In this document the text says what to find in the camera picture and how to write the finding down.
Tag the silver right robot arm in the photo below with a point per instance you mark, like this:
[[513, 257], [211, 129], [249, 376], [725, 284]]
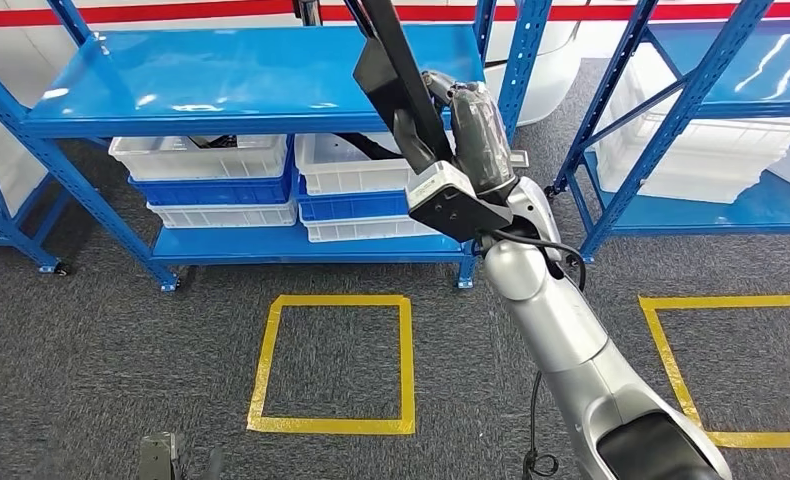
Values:
[[554, 318]]

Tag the yellow floor tape square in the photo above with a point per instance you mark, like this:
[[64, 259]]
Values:
[[335, 426], [720, 302]]

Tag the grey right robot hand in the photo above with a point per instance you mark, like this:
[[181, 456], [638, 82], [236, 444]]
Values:
[[481, 139]]

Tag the blue metal shelf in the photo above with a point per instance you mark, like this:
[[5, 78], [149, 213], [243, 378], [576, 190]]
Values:
[[7, 228], [700, 212], [236, 73]]

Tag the white vehicle with red stripe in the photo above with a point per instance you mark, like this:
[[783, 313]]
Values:
[[541, 73]]

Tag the stack of white crates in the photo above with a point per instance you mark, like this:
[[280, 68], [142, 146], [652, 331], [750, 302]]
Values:
[[17, 172], [700, 159]]

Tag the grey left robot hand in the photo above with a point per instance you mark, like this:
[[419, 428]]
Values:
[[213, 467]]

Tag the black plastic frame part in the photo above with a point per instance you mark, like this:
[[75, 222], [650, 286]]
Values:
[[382, 73]]

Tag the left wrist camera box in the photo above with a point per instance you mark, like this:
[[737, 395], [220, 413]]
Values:
[[160, 460]]

